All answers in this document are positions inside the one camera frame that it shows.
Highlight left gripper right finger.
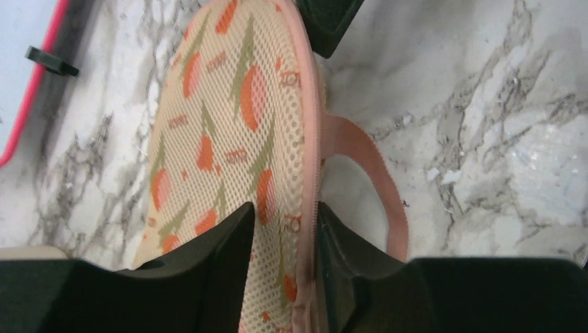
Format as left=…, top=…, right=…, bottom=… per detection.
left=317, top=203, right=587, bottom=332

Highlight pink framed whiteboard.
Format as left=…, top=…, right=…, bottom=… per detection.
left=1, top=0, right=79, bottom=166

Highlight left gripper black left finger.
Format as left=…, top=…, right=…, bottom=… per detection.
left=1, top=202, right=255, bottom=332

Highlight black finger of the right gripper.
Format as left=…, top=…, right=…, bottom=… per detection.
left=295, top=0, right=364, bottom=59

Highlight cream plastic laundry basket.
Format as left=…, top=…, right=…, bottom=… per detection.
left=0, top=246, right=68, bottom=261

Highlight floral mesh laundry bag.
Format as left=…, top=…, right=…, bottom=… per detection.
left=133, top=1, right=408, bottom=332

